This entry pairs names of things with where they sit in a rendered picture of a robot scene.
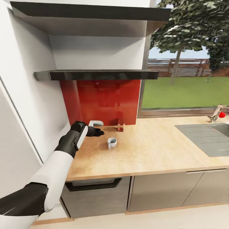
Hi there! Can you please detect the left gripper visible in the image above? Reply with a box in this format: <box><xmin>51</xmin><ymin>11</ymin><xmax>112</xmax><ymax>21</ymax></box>
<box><xmin>89</xmin><ymin>127</ymin><xmax>105</xmax><ymax>137</ymax></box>

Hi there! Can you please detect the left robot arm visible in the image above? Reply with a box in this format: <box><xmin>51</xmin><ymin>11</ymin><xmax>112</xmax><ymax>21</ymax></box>
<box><xmin>0</xmin><ymin>121</ymin><xmax>105</xmax><ymax>229</ymax></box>

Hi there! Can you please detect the coffee cup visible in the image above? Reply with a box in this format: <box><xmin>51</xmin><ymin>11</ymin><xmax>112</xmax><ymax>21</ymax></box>
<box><xmin>108</xmin><ymin>138</ymin><xmax>117</xmax><ymax>149</ymax></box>

